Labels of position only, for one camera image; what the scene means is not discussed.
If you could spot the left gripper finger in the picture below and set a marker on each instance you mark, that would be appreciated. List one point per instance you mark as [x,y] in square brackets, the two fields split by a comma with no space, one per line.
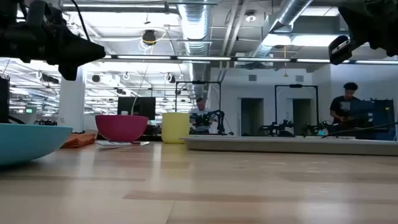
[74,46]

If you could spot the pink plastic bowl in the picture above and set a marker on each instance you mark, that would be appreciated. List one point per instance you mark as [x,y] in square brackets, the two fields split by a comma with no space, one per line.
[121,127]

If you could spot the orange cloth napkin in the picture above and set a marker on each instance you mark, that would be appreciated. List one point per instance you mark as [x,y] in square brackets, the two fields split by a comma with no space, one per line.
[79,140]

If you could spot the blue plastic plate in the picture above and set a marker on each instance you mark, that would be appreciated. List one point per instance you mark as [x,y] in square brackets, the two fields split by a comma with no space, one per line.
[28,143]

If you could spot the yellow plastic cup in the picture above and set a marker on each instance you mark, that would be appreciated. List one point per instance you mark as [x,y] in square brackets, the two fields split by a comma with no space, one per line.
[175,127]

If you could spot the black background robot arm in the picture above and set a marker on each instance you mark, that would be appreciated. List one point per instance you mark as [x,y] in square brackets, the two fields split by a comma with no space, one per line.
[276,127]
[220,123]
[317,127]

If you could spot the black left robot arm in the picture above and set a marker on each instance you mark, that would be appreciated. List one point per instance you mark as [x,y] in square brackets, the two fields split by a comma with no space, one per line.
[7,37]

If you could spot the grey plastic tray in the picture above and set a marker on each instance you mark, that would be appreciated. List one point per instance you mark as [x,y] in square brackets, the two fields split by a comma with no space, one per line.
[280,145]

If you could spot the black equipment box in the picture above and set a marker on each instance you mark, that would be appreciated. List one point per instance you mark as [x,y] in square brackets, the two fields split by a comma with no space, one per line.
[3,99]

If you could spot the person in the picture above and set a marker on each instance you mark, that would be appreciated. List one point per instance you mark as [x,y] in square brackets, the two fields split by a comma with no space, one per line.
[199,104]
[340,107]

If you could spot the black monitor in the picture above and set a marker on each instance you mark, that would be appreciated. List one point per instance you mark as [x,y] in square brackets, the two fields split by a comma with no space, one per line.
[140,107]

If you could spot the blue cabinet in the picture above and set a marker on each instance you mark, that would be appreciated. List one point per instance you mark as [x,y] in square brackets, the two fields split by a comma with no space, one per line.
[382,118]

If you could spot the thin black rod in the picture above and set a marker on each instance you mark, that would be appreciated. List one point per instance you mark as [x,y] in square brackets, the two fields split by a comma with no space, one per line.
[360,129]

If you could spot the long ceiling light bar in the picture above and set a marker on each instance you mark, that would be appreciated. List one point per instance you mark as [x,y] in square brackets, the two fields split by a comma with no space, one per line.
[202,58]

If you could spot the black ceiling camera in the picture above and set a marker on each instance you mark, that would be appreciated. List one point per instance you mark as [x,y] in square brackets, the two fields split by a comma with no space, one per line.
[149,36]

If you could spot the silver round air duct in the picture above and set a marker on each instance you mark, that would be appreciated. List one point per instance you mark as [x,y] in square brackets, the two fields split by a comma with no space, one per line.
[289,12]
[194,21]

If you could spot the black frame stand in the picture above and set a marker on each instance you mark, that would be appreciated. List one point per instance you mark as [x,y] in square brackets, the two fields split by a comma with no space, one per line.
[295,86]
[199,82]

